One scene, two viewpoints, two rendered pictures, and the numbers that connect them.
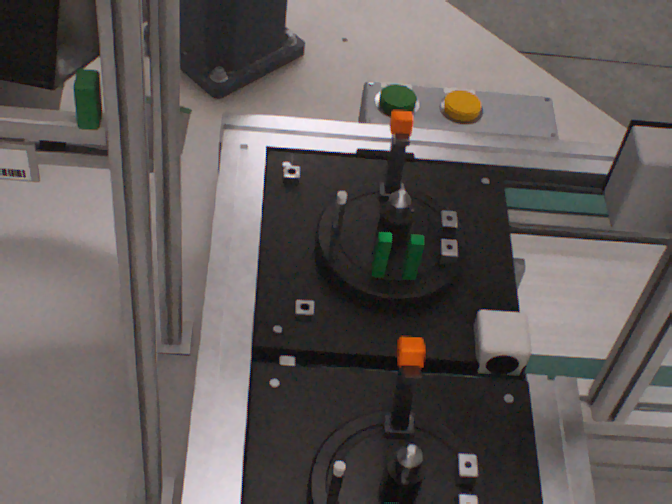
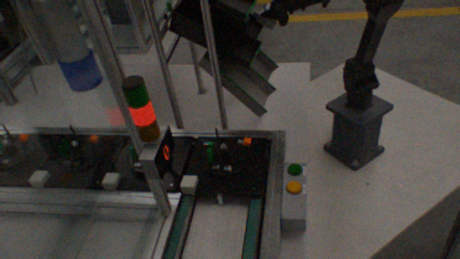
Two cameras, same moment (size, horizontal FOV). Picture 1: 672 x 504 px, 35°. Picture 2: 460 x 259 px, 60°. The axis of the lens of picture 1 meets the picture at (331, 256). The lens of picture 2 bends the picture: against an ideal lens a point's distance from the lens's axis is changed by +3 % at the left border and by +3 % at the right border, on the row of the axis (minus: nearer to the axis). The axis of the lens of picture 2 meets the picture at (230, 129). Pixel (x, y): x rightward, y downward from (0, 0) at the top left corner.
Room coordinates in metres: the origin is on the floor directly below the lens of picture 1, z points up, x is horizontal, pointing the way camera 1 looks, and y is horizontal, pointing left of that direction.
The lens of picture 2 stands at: (0.99, -0.85, 1.86)
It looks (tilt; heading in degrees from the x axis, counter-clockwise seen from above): 41 degrees down; 111
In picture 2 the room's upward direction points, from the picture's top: 9 degrees counter-clockwise
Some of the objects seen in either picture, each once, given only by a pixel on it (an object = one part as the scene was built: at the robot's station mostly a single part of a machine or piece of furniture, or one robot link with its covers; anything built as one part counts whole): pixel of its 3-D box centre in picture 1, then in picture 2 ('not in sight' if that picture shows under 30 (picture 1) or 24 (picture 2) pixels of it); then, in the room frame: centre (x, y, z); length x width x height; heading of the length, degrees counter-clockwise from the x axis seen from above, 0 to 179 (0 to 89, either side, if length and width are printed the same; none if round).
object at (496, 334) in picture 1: (500, 343); (190, 184); (0.56, -0.16, 0.97); 0.05 x 0.05 x 0.04; 6
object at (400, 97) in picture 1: (397, 102); (295, 170); (0.87, -0.04, 0.96); 0.04 x 0.04 x 0.02
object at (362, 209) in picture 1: (390, 243); (225, 160); (0.65, -0.05, 0.98); 0.14 x 0.14 x 0.02
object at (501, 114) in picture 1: (456, 128); (294, 194); (0.87, -0.11, 0.93); 0.21 x 0.07 x 0.06; 96
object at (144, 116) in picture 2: not in sight; (142, 111); (0.55, -0.25, 1.33); 0.05 x 0.05 x 0.05
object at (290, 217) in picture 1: (387, 256); (226, 164); (0.65, -0.05, 0.96); 0.24 x 0.24 x 0.02; 6
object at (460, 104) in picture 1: (461, 108); (294, 188); (0.87, -0.11, 0.96); 0.04 x 0.04 x 0.02
